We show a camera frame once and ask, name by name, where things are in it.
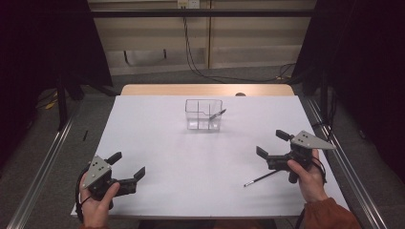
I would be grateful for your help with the person's right hand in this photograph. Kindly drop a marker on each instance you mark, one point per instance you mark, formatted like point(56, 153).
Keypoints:
point(310, 181)

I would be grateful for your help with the white table mat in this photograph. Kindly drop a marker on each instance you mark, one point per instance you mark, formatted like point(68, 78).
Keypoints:
point(197, 159)

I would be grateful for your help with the white wall outlet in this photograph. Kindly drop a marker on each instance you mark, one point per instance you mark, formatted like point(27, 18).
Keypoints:
point(188, 3)

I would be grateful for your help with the black stand post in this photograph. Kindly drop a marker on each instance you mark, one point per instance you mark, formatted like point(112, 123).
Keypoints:
point(324, 101)
point(61, 105)

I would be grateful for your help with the clear plastic organizer box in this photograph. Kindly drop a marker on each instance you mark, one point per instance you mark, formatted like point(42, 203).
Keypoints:
point(203, 115)

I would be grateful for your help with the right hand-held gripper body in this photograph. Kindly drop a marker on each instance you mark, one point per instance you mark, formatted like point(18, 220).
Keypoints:
point(307, 141)

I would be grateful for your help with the thin black cosmetic brush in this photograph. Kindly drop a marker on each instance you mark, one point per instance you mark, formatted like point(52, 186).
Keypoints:
point(259, 179)

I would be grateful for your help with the aluminium rail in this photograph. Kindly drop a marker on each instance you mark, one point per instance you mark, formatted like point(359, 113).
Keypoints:
point(353, 191)
point(41, 168)

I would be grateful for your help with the black makeup brush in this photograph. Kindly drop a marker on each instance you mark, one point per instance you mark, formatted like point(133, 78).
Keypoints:
point(218, 114)

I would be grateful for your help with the black horizontal frame bar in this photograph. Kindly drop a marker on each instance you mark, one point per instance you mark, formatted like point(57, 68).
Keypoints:
point(203, 13)

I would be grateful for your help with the person's left hand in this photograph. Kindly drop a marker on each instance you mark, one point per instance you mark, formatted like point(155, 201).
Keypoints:
point(95, 210)

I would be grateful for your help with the wooden table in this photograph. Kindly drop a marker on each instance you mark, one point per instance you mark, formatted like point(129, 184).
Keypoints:
point(191, 89)

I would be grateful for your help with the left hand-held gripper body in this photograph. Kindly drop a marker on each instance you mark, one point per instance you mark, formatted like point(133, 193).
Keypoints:
point(97, 171)

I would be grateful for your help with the black curtain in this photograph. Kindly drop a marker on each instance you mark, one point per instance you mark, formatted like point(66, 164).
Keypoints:
point(38, 47)
point(366, 63)

